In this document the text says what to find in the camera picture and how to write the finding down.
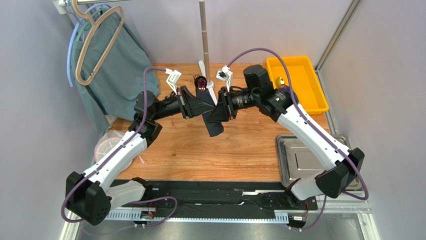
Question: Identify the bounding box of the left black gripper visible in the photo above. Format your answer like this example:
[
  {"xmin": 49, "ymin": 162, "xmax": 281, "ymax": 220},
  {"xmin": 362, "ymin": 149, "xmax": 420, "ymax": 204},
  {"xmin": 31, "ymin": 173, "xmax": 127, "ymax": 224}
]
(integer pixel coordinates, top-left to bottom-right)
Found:
[{"xmin": 151, "ymin": 86, "xmax": 214, "ymax": 122}]

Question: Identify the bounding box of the black paper napkin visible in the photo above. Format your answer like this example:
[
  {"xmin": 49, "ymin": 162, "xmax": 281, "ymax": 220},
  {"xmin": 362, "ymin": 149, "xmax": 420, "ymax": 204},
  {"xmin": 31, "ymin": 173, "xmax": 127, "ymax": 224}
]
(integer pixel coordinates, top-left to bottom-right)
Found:
[{"xmin": 194, "ymin": 88, "xmax": 225, "ymax": 138}]

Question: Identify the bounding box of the iridescent purple spoon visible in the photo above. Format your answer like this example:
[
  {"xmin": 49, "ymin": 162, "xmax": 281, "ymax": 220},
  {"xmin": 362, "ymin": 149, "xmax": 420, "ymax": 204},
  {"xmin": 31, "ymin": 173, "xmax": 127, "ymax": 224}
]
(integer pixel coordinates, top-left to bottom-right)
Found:
[{"xmin": 197, "ymin": 75, "xmax": 207, "ymax": 91}]

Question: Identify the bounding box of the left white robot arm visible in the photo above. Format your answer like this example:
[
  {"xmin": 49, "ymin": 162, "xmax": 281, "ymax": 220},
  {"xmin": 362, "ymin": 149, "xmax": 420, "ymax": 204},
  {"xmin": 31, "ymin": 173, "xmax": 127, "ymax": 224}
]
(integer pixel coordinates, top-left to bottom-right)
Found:
[{"xmin": 61, "ymin": 86, "xmax": 216, "ymax": 226}]

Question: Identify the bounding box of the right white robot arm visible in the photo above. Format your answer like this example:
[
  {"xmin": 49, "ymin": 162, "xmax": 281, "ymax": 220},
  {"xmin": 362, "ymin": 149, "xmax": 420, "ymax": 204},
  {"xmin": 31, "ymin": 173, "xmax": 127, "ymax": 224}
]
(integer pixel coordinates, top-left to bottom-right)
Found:
[{"xmin": 206, "ymin": 64, "xmax": 365, "ymax": 201}]

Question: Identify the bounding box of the white stand base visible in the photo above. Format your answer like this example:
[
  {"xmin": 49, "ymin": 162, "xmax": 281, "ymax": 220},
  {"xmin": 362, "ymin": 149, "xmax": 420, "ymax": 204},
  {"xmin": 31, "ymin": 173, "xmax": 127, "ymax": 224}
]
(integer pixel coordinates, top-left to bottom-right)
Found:
[{"xmin": 198, "ymin": 60, "xmax": 218, "ymax": 105}]

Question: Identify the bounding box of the metal tray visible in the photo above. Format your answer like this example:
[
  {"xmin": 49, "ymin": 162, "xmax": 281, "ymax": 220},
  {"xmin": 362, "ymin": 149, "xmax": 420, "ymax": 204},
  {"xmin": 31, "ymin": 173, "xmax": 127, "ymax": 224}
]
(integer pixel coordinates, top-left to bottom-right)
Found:
[{"xmin": 275, "ymin": 133, "xmax": 362, "ymax": 191}]

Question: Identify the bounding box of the teal hanging cloth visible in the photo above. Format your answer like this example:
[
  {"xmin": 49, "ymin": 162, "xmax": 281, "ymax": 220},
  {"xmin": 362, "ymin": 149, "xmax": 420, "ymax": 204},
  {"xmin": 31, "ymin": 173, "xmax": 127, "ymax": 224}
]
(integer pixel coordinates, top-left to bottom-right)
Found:
[{"xmin": 71, "ymin": 13, "xmax": 161, "ymax": 137}]

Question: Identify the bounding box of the yellow plastic bin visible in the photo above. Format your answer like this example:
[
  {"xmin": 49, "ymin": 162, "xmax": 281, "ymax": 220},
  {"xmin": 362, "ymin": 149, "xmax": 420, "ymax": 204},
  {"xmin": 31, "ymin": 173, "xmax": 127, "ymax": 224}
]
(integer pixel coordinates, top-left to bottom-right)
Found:
[{"xmin": 265, "ymin": 55, "xmax": 329, "ymax": 116}]

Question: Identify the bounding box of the pink rimmed white mesh basket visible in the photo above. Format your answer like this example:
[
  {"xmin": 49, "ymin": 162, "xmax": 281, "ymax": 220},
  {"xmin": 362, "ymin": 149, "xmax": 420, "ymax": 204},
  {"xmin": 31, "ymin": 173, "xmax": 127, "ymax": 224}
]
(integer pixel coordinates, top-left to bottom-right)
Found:
[{"xmin": 94, "ymin": 130, "xmax": 125, "ymax": 166}]

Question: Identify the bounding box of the metal stand pole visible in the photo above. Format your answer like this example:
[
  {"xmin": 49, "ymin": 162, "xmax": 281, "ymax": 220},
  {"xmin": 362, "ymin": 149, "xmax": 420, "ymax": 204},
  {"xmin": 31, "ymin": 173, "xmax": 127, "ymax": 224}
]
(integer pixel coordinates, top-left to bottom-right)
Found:
[{"xmin": 198, "ymin": 0, "xmax": 210, "ymax": 73}]

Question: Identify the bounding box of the beige clothes hanger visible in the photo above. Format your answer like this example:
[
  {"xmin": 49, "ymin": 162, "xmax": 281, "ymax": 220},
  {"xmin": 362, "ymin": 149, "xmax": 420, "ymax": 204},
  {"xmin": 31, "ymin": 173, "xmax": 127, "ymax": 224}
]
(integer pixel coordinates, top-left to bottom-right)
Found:
[{"xmin": 71, "ymin": 0, "xmax": 125, "ymax": 87}]

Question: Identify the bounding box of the green clothes hanger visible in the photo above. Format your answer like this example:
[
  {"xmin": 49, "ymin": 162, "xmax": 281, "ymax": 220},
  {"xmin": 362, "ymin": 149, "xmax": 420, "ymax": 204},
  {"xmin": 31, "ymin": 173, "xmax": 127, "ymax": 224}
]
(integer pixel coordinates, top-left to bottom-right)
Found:
[{"xmin": 76, "ymin": 8, "xmax": 104, "ymax": 40}]

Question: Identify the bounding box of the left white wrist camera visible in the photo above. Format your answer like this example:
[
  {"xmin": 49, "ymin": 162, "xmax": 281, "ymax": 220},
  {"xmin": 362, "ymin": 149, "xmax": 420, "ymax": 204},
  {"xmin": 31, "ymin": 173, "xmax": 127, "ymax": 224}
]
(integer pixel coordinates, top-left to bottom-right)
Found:
[{"xmin": 165, "ymin": 68, "xmax": 182, "ymax": 95}]

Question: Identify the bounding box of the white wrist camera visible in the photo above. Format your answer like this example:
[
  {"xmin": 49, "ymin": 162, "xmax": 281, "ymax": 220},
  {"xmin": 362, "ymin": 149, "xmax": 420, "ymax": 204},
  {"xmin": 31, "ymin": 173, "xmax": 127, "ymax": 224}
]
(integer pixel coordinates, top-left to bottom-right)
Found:
[
  {"xmin": 215, "ymin": 65, "xmax": 234, "ymax": 92},
  {"xmin": 165, "ymin": 68, "xmax": 182, "ymax": 95}
]

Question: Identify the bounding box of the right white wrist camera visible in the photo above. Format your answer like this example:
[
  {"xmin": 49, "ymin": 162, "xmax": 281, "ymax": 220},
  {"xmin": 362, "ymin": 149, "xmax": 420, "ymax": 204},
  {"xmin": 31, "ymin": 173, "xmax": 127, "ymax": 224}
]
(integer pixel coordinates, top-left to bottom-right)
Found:
[{"xmin": 215, "ymin": 65, "xmax": 234, "ymax": 92}]

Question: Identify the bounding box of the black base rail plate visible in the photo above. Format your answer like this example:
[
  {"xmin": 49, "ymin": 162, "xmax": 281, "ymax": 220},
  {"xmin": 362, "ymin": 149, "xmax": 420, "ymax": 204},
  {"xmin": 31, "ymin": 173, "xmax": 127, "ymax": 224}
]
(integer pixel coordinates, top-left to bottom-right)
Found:
[{"xmin": 126, "ymin": 180, "xmax": 319, "ymax": 220}]

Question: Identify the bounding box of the aluminium frame rail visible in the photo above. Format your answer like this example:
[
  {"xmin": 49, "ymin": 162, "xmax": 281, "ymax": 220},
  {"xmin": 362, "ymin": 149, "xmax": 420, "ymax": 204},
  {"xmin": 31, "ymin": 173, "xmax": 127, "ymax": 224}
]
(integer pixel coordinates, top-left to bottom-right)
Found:
[{"xmin": 61, "ymin": 180, "xmax": 380, "ymax": 240}]

